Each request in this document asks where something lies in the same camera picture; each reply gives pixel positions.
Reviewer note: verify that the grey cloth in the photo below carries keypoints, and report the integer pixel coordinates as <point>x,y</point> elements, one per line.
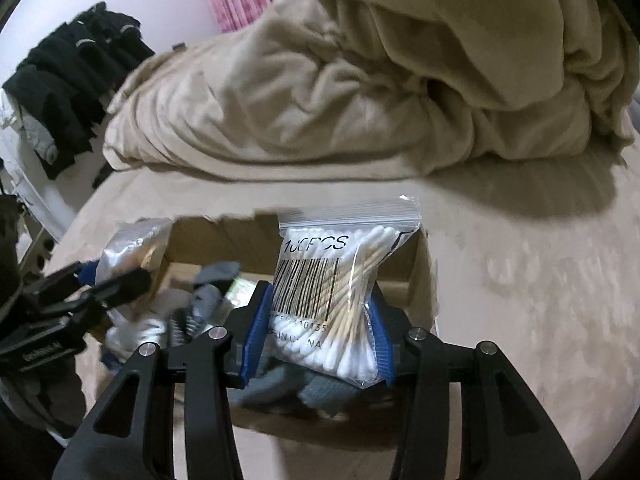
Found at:
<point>295,385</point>

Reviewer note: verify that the grey and white sock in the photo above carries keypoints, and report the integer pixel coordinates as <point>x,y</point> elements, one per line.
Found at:
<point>210,295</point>

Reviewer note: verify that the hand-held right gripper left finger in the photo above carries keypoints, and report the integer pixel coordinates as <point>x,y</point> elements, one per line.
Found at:
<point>257,327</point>

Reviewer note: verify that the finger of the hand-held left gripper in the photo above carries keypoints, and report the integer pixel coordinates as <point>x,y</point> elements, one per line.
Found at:
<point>82,272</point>
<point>112,287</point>

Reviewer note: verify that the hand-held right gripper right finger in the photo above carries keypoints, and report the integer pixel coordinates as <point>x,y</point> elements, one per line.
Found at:
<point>378,327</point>

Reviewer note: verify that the black clothes pile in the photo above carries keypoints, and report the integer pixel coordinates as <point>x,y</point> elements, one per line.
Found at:
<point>75,75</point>

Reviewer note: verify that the beige blanket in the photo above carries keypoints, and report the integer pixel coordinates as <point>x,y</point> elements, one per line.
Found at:
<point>390,70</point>

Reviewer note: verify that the white cloth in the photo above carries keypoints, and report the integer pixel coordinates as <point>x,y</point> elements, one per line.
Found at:
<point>132,332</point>

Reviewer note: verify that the clear bag of cotton swabs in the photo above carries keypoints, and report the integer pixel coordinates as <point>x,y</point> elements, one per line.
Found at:
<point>325,290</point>

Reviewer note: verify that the silver foil packet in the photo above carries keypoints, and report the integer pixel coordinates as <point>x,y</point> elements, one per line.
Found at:
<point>135,250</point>

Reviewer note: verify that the cardboard box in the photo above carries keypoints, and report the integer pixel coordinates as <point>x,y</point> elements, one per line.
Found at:
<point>310,280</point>

